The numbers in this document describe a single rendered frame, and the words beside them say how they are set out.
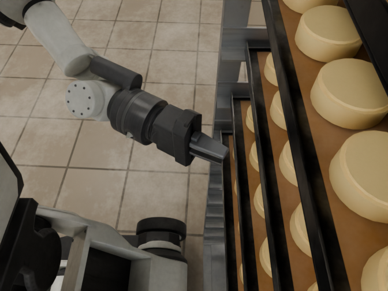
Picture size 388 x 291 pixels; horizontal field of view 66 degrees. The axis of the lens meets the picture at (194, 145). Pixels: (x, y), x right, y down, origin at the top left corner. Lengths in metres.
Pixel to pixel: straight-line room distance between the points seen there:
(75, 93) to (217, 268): 0.83
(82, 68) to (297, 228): 0.51
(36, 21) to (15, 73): 1.54
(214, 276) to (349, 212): 0.99
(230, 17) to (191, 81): 1.47
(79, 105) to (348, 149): 0.45
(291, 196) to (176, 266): 0.50
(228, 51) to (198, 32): 1.82
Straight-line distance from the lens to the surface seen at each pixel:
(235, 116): 0.44
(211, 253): 1.18
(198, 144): 0.49
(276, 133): 0.32
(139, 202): 1.42
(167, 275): 0.73
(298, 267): 0.27
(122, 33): 2.25
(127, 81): 0.54
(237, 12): 0.39
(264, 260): 0.34
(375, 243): 0.19
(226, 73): 0.44
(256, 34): 0.40
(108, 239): 0.62
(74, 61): 0.61
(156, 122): 0.49
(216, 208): 0.85
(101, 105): 0.55
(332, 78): 0.22
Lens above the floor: 1.29
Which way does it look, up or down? 56 degrees down
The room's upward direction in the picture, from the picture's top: straight up
